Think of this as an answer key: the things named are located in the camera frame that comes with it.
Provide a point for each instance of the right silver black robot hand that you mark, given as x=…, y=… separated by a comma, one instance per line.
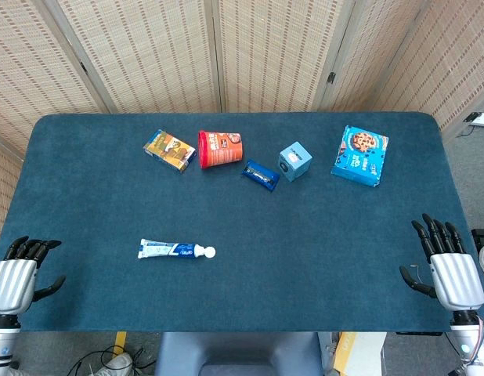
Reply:
x=455, y=278

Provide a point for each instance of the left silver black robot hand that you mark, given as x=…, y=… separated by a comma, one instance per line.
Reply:
x=13, y=282

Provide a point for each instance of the blue white toothpaste tube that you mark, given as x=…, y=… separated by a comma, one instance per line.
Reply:
x=175, y=250

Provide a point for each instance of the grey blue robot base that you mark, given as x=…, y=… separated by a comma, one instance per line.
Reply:
x=238, y=352

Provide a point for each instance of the black box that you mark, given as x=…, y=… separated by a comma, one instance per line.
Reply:
x=481, y=239

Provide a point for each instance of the yellow floor tape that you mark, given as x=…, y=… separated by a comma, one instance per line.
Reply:
x=119, y=340

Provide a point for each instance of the yellow white cardboard box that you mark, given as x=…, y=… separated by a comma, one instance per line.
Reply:
x=347, y=350

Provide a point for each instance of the white grey sneaker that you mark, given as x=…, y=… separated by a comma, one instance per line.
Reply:
x=118, y=363

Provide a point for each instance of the blue felt table cover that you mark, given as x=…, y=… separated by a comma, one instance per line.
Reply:
x=304, y=274

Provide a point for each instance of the blue cookie box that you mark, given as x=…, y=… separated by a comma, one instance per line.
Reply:
x=359, y=156

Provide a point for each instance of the white power strip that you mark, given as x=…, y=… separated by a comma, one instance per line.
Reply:
x=481, y=120

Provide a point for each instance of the light blue cube box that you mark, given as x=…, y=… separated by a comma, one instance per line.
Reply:
x=295, y=161

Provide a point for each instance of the yellow brown snack box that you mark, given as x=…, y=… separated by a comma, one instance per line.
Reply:
x=169, y=150

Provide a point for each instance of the dark blue snack packet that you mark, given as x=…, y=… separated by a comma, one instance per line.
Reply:
x=261, y=174

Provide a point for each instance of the black screen hinge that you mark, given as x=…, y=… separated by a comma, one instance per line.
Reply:
x=331, y=77
x=84, y=67

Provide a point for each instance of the red instant noodle cup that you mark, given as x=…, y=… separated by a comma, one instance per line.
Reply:
x=222, y=149

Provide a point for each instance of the woven bamboo folding screen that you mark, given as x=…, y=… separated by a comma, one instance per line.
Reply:
x=265, y=47

